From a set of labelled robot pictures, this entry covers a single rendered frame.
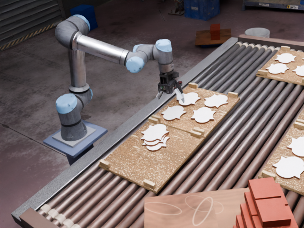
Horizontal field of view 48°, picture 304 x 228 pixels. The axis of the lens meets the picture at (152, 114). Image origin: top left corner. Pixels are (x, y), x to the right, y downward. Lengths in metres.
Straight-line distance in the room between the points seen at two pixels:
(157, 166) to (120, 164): 0.18
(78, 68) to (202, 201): 1.02
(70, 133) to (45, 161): 1.45
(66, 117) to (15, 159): 1.73
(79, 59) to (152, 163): 0.69
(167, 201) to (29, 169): 2.23
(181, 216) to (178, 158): 0.44
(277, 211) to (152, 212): 0.51
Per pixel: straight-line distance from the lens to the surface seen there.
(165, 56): 1.68
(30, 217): 1.55
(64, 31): 1.72
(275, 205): 0.93
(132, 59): 1.58
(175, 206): 1.28
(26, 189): 3.19
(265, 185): 0.97
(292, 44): 2.66
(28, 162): 3.47
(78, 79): 1.94
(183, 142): 1.71
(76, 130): 1.95
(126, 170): 1.61
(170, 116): 1.88
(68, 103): 1.88
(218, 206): 1.28
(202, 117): 1.85
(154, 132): 1.73
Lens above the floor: 2.01
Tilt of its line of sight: 34 degrees down
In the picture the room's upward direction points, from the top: 9 degrees counter-clockwise
